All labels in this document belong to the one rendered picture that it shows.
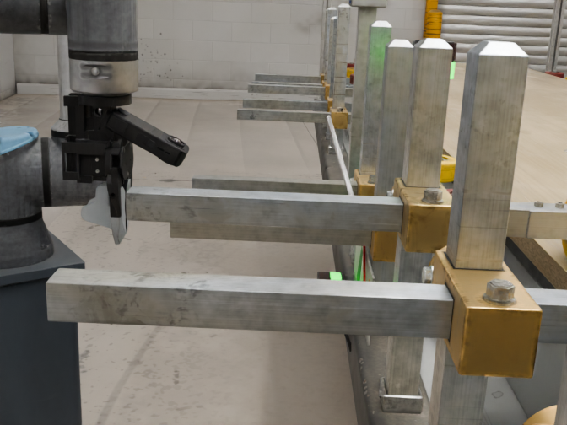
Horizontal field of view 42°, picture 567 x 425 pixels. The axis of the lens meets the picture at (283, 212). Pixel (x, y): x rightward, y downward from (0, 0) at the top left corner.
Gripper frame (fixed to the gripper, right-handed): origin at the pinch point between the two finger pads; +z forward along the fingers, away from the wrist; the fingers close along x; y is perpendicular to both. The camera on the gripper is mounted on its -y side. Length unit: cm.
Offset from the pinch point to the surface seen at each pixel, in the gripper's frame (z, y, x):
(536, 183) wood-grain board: -7, -61, -12
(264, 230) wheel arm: -2.1, -20.1, 1.5
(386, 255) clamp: -0.4, -36.8, 5.1
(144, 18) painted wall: -8, 149, -767
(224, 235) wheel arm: -1.1, -14.6, 1.5
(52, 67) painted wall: 51, 254, -757
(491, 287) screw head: -15, -37, 54
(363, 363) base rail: 12.6, -34.1, 11.3
